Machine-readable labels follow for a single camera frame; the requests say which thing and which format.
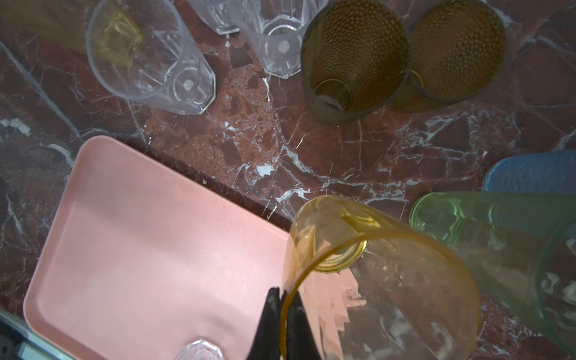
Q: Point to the tall green glass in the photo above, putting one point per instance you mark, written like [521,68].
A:
[520,248]

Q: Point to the clear faceted glass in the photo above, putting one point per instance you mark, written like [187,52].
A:
[142,51]
[274,30]
[200,350]
[215,14]

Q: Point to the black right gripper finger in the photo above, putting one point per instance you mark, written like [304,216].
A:
[274,333]

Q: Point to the blue frosted plastic cup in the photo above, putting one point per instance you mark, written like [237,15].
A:
[550,172]

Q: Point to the yellow tall glass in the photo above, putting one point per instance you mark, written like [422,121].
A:
[67,22]

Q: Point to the pink plastic tray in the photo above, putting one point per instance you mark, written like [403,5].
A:
[141,262]

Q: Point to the amber dotted glass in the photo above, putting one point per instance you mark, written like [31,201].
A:
[355,56]
[458,47]

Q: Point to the yellow short glass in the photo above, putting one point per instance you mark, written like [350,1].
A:
[359,284]

